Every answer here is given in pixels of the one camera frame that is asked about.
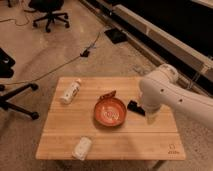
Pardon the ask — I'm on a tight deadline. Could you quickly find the brown snack wrapper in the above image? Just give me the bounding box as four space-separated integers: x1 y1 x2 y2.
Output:
99 90 116 100

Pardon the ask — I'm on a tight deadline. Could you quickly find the white crumpled pouch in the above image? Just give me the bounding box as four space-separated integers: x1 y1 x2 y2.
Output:
72 137 92 161

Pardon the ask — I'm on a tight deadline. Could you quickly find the wooden folding table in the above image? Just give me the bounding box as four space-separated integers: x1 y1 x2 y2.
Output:
36 77 186 160

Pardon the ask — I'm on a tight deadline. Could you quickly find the black floor mat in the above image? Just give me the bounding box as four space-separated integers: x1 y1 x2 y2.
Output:
105 28 127 44

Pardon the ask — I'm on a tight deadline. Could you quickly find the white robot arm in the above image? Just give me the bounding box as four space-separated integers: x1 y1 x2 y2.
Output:
139 64 213 131

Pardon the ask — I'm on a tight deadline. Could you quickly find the white plastic bottle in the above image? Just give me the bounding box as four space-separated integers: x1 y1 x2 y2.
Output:
60 78 82 104

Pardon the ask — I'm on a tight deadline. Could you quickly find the black floor cable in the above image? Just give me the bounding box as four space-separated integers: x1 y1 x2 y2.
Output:
0 24 111 86

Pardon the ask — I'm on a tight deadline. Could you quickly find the black office chair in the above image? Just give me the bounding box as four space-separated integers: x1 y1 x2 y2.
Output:
28 0 70 33

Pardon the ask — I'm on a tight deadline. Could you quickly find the black chair base left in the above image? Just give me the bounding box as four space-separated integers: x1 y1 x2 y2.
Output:
0 47 40 121

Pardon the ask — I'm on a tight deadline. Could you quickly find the orange ceramic bowl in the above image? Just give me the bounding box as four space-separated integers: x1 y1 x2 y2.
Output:
94 98 127 127

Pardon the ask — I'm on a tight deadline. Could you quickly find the black smartphone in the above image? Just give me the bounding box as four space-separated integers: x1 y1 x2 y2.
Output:
127 101 145 116

